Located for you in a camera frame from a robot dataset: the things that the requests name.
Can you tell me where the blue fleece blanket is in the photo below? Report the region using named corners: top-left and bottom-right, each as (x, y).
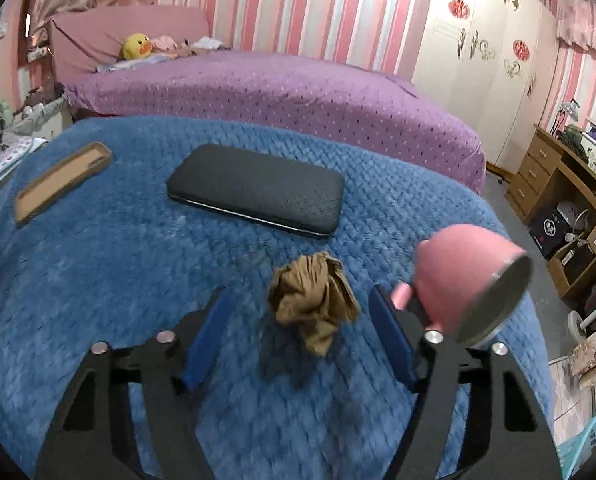
top-left (0, 115), bottom-right (554, 480)

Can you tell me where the black box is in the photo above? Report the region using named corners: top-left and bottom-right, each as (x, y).
top-left (529, 202), bottom-right (576, 258)

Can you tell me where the brown phone case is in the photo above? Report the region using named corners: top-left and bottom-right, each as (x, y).
top-left (14, 141), bottom-right (113, 226)

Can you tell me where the purple bed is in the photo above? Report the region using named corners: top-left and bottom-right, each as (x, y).
top-left (62, 50), bottom-right (488, 196)

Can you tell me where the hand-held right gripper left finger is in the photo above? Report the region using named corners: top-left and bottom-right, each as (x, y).
top-left (35, 287), bottom-right (233, 480)

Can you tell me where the pink metal cup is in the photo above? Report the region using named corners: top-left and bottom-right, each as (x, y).
top-left (390, 224), bottom-right (535, 348)

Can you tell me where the white wardrobe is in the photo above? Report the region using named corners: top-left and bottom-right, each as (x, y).
top-left (412, 0), bottom-right (559, 176)

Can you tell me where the white floor fan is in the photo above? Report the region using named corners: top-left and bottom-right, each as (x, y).
top-left (567, 280), bottom-right (596, 341)

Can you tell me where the pink headboard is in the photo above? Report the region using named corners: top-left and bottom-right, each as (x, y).
top-left (48, 5), bottom-right (211, 86)

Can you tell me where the pile of clothes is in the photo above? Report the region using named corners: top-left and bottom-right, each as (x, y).
top-left (153, 35), bottom-right (229, 58)

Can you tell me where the olive sock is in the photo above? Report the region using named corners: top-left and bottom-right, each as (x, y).
top-left (268, 252), bottom-right (361, 357)

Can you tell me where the pink curtain valance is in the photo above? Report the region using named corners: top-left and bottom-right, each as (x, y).
top-left (555, 0), bottom-right (596, 66)

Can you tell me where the desk lamp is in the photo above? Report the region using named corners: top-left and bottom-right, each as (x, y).
top-left (553, 100), bottom-right (581, 136)

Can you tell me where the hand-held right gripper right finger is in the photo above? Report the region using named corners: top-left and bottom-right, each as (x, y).
top-left (368, 285), bottom-right (564, 480)

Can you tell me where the wooden desk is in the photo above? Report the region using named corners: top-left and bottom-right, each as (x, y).
top-left (505, 125), bottom-right (596, 306)

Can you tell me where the yellow duck plush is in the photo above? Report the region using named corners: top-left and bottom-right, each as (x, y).
top-left (122, 33), bottom-right (153, 61)

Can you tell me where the black phone case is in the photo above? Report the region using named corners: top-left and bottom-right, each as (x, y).
top-left (166, 143), bottom-right (346, 238)

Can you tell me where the light blue plastic basin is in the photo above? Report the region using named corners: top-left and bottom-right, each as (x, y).
top-left (557, 415), bottom-right (596, 480)

